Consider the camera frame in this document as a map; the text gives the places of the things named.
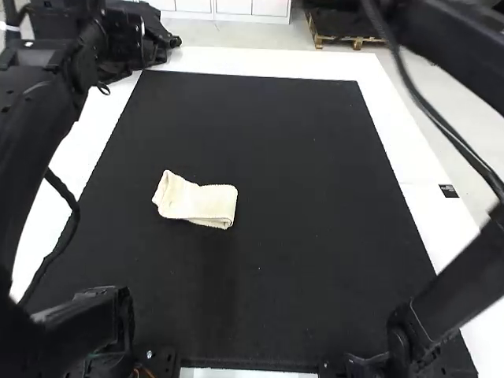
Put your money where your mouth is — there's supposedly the black bag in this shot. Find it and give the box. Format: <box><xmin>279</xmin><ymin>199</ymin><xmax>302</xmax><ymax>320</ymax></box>
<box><xmin>94</xmin><ymin>0</ymin><xmax>183</xmax><ymax>86</ymax></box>

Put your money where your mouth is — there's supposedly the pale towel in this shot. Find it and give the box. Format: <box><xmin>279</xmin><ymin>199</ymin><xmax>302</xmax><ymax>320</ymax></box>
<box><xmin>151</xmin><ymin>169</ymin><xmax>239</xmax><ymax>230</ymax></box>

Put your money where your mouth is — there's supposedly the black cable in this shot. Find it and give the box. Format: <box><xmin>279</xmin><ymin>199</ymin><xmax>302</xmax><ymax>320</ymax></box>
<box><xmin>17</xmin><ymin>169</ymin><xmax>82</xmax><ymax>306</ymax></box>
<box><xmin>360</xmin><ymin>0</ymin><xmax>503</xmax><ymax>208</ymax></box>

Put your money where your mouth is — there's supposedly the wooden pallet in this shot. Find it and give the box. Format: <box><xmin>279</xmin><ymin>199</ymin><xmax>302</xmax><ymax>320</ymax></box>
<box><xmin>302</xmin><ymin>6</ymin><xmax>395</xmax><ymax>51</ymax></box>

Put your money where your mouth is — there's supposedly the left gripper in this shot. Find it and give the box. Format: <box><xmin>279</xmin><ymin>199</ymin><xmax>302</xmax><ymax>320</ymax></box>
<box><xmin>98</xmin><ymin>9</ymin><xmax>146</xmax><ymax>69</ymax></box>

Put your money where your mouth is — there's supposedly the grey cupboard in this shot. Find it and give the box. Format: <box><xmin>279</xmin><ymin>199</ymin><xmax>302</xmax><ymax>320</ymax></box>
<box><xmin>160</xmin><ymin>0</ymin><xmax>294</xmax><ymax>19</ymax></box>

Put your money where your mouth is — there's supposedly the black mat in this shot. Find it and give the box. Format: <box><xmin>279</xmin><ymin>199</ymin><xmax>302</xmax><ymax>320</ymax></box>
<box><xmin>19</xmin><ymin>69</ymin><xmax>477</xmax><ymax>373</ymax></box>

